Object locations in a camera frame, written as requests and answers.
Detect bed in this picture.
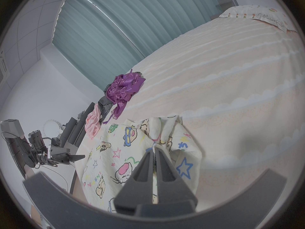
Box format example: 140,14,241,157
71,5,305,210

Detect white printed pyjama top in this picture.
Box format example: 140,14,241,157
77,115,203,213

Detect dark grey garment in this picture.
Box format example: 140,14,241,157
98,85,115,124

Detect white printed pillow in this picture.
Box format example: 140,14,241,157
219,5,297,33

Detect round white mirror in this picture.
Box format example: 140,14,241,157
43,119,61,137

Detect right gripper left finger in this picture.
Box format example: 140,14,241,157
114,149,155,215

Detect black cable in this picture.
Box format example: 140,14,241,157
54,173,70,193

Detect black chest of drawers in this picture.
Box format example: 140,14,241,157
60,102,95,153

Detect purple satin garment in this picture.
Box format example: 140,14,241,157
106,72,146,121

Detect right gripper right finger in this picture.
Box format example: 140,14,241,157
156,145,198,208

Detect grey bedside table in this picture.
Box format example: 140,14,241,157
210,0,233,18

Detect pink garment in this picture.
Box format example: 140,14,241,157
85,103,102,140

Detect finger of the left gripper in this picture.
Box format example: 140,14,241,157
51,145,71,155
51,154,86,164

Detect white ceiling air vent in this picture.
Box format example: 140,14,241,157
0,51,9,84

